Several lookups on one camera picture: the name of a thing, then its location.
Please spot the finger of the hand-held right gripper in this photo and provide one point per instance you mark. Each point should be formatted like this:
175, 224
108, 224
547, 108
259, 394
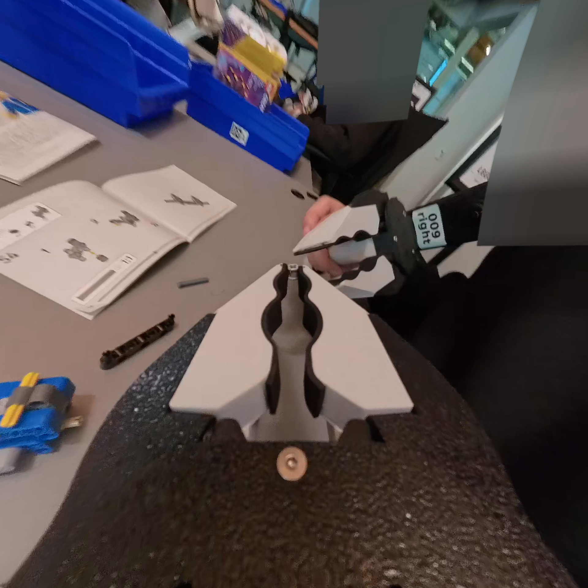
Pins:
372, 282
349, 225

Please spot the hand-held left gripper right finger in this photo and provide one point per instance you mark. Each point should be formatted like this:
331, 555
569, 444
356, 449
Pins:
358, 367

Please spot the blue lego assembly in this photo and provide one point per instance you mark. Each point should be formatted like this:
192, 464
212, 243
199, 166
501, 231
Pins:
32, 422

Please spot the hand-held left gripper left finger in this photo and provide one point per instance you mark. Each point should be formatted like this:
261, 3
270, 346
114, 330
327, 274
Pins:
220, 367

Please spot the dark grey lego axle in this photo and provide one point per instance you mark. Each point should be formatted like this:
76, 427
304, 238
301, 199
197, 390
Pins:
193, 282

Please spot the blue plastic bin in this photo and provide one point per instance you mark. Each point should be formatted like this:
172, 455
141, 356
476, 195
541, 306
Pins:
92, 55

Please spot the white printed leaflet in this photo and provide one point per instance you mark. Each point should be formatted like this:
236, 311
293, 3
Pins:
41, 142

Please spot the black lego beam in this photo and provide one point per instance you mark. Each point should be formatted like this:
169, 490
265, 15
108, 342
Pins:
138, 342

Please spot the light grey lego connector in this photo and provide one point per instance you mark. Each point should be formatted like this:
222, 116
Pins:
292, 268

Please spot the open instruction manual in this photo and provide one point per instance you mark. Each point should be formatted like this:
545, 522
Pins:
183, 220

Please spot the purple yellow toy box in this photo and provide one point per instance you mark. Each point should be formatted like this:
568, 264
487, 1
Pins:
248, 69

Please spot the person's right hand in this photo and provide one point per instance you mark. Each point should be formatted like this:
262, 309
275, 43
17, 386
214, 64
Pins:
324, 216

